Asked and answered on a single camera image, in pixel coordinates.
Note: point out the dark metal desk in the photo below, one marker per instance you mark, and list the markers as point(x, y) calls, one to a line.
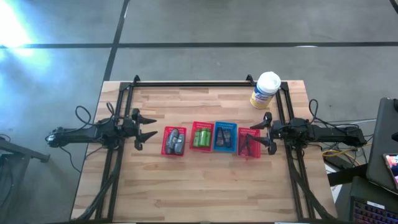
point(21, 151)

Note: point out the white wipes canister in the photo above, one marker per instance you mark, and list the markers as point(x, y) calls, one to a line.
point(264, 93)

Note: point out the smartphone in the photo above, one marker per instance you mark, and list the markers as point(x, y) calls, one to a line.
point(392, 169)

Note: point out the black power adapter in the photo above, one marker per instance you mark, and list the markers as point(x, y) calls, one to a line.
point(334, 160)

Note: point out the dark disposable razor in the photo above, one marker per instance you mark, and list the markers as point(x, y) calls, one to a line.
point(244, 148)
point(251, 149)

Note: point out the black metal table frame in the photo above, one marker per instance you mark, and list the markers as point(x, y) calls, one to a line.
point(192, 84)

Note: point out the red plastic basket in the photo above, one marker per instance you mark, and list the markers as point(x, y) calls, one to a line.
point(202, 125)
point(256, 152)
point(164, 137)

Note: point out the dark grey squeeze tube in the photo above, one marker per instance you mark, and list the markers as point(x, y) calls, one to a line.
point(228, 139)
point(220, 137)

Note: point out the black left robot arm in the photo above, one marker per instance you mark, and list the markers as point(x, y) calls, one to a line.
point(81, 134)

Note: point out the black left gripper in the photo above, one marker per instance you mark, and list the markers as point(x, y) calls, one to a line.
point(136, 130)

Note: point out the green travel bottle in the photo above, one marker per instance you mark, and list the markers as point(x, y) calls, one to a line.
point(208, 137)
point(196, 138)
point(202, 139)

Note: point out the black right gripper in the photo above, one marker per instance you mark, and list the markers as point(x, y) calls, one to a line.
point(280, 132)

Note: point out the blue plastic basket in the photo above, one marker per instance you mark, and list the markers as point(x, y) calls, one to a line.
point(225, 125)

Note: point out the black laptop with keyboard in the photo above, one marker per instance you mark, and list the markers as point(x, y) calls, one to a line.
point(373, 211)

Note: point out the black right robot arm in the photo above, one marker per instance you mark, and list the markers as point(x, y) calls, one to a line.
point(326, 133)

